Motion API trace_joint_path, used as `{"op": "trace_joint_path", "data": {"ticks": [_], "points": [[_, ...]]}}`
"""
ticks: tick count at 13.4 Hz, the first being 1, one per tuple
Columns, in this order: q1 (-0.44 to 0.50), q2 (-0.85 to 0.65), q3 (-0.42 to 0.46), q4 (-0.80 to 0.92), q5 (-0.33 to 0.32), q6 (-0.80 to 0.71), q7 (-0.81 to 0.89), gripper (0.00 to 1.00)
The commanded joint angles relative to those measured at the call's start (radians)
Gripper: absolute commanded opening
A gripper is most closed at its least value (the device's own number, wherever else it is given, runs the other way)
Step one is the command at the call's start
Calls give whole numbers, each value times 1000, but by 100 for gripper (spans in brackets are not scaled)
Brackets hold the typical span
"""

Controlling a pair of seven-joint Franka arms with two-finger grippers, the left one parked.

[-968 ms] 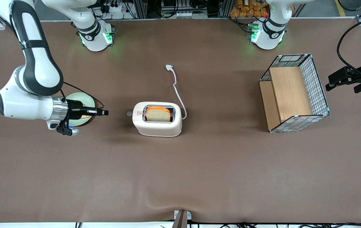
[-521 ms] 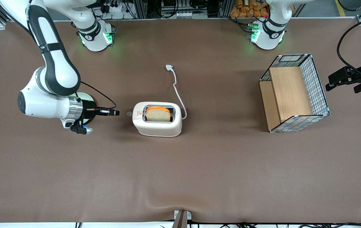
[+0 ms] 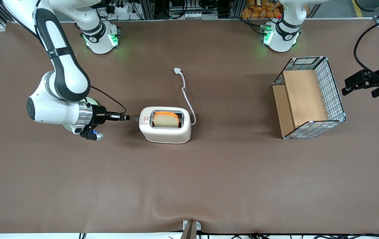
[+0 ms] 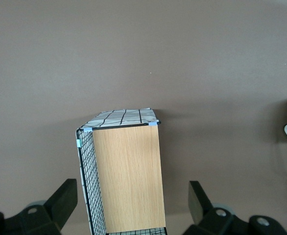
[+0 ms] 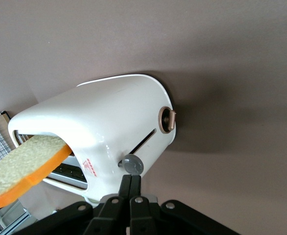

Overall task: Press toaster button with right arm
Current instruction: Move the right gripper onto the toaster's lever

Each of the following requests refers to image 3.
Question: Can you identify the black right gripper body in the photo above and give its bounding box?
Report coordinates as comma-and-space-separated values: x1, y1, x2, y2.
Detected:
86, 105, 108, 132

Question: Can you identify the white toaster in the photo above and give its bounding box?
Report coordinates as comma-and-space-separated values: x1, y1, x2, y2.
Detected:
139, 107, 192, 144

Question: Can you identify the pale green plate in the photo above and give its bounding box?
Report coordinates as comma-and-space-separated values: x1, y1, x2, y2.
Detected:
62, 96, 99, 132

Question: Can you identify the bread slice with orange crust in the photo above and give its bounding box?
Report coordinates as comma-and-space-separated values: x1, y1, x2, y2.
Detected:
152, 112, 180, 128

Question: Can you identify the brown table mat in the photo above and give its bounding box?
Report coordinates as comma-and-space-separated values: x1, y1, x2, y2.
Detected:
0, 18, 379, 235

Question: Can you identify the small green-lit control box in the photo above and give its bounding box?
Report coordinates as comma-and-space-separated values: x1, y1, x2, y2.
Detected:
259, 23, 273, 45

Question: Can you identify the white power strip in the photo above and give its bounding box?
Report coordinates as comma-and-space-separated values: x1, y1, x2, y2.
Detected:
107, 1, 131, 14

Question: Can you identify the bag of bread rolls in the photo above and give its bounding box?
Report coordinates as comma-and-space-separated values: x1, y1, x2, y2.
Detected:
241, 0, 283, 19

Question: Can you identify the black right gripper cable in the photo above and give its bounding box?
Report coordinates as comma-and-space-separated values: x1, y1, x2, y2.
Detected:
90, 85, 127, 115

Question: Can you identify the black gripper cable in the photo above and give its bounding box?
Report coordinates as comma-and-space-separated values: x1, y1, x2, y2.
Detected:
90, 85, 127, 115
353, 15, 379, 83

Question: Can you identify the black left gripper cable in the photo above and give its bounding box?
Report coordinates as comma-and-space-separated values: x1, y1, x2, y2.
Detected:
353, 15, 379, 83

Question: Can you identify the wire basket with wooden shelf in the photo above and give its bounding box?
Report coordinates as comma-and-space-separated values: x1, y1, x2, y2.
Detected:
272, 56, 347, 140

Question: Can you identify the white toaster power cable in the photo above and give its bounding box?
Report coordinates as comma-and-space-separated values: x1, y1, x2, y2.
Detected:
174, 68, 197, 126

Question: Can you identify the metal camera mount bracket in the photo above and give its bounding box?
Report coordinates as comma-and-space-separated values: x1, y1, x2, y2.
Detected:
180, 220, 202, 239

